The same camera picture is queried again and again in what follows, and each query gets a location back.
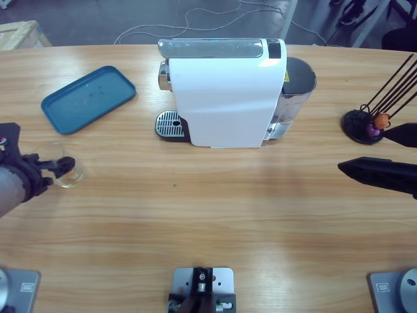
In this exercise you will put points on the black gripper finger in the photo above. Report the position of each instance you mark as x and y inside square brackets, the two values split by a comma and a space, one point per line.
[405, 135]
[381, 176]
[62, 164]
[44, 183]

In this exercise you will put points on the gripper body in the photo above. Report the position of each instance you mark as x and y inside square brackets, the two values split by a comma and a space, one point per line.
[31, 172]

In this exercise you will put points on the clear drinking glass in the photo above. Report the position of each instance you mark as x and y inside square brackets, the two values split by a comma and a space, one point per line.
[73, 180]

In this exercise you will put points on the silver coffee machine lever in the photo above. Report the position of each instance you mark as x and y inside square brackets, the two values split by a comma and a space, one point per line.
[211, 49]

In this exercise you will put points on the orange coffee capsule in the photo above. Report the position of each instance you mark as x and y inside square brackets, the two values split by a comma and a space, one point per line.
[381, 121]

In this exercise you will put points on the purple coffee capsule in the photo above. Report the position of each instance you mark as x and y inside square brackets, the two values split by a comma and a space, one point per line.
[372, 130]

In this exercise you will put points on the white capsule coffee machine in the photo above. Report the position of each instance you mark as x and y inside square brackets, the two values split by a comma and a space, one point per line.
[228, 104]

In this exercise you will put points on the blue rectangular plastic tray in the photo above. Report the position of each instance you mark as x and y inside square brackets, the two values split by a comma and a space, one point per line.
[88, 101]

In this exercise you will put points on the black chair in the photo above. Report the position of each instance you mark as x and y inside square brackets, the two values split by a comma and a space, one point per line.
[400, 40]

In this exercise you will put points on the black drip tray metal grille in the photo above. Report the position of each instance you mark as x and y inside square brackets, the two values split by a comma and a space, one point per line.
[167, 125]

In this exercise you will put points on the clear water tank black lid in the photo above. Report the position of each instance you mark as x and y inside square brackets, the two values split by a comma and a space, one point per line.
[293, 104]

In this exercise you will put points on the yellow warning sticker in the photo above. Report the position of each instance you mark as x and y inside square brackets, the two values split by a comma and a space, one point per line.
[287, 77]

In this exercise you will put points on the light wooden crate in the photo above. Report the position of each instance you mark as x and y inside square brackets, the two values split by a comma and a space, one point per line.
[19, 36]

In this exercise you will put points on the white metal table leg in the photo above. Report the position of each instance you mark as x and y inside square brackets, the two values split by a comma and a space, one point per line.
[289, 19]

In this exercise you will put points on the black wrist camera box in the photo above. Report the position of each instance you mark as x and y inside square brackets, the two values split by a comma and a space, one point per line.
[9, 137]

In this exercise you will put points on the arm grey base plate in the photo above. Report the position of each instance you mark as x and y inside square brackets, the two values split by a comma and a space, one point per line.
[23, 293]
[387, 293]

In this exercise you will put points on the white slanted frame leg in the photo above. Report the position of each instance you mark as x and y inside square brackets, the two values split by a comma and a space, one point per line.
[369, 26]

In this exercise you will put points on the center grey mount plate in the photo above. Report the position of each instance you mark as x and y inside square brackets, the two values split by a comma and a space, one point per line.
[224, 280]

